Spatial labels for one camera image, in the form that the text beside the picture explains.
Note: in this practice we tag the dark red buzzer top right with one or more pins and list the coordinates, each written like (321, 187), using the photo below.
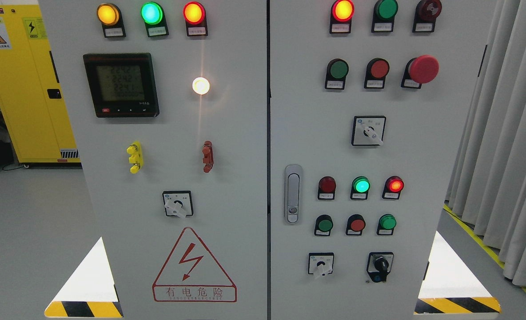
(425, 15)

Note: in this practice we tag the green start push button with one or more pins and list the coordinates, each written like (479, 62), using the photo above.
(323, 225)

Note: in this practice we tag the green indicator light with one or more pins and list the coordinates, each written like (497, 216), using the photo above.
(383, 17)
(360, 188)
(154, 19)

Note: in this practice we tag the green indicator light top right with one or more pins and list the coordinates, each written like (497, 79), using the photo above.
(383, 17)

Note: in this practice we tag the grey electrical control cabinet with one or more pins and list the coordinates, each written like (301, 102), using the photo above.
(266, 109)

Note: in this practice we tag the red stop push button lower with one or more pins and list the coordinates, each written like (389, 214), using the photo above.
(355, 225)

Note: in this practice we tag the green push button lower right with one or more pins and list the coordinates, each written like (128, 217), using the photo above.
(386, 225)

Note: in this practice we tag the grey curtain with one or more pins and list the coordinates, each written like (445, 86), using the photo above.
(488, 186)

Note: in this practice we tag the red indicator light top right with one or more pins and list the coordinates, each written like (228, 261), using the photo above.
(341, 14)

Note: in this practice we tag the red indicator light lower right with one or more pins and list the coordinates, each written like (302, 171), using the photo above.
(392, 188)

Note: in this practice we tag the yellow safety storage cabinet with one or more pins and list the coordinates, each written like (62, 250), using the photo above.
(31, 101)

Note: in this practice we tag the black digital power meter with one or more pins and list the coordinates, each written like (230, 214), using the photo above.
(122, 84)

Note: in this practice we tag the red indicator light top left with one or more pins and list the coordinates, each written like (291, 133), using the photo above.
(195, 19)

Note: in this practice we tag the green indicator light top left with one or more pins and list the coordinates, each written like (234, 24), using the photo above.
(154, 19)

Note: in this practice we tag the yellow black hazard tape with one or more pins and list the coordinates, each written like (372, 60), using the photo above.
(458, 305)
(84, 309)

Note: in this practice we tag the right door upper selector switch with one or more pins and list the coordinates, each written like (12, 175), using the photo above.
(368, 130)

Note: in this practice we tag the red terminal connector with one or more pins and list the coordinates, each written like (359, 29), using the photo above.
(208, 156)

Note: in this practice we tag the red indicator light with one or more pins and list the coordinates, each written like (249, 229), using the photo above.
(326, 188)
(341, 14)
(392, 188)
(195, 19)

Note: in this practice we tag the grey cabinet door handle lock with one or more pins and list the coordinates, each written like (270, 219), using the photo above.
(292, 176)

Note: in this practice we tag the red indicator light lower left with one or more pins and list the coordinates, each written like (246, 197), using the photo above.
(326, 188)

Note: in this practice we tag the red push button upper row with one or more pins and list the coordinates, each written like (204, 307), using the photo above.
(376, 73)

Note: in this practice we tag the red mushroom emergency stop button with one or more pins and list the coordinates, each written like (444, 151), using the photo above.
(419, 71)

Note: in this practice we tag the yellow indicator light top left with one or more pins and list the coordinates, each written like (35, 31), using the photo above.
(111, 20)

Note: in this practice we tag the right yellow black hazard tape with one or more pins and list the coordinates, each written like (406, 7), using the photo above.
(458, 305)

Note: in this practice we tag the green push button upper row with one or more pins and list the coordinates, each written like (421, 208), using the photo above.
(336, 72)

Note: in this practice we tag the left door rotary selector switch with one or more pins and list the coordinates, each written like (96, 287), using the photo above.
(178, 203)

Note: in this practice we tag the left yellow black hazard tape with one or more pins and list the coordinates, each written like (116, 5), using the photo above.
(84, 309)

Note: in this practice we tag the red electrical danger warning sticker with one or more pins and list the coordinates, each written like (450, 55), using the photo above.
(191, 273)

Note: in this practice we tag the white lit indicator light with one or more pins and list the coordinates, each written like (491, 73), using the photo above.
(201, 85)

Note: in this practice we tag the yellow terminal connector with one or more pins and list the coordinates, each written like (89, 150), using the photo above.
(135, 152)

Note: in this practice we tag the white lower selector switch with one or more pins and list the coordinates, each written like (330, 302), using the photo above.
(320, 264)

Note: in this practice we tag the black key selector switch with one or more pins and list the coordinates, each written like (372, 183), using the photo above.
(379, 265)

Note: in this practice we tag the green indicator light lower middle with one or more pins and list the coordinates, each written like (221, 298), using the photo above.
(360, 188)

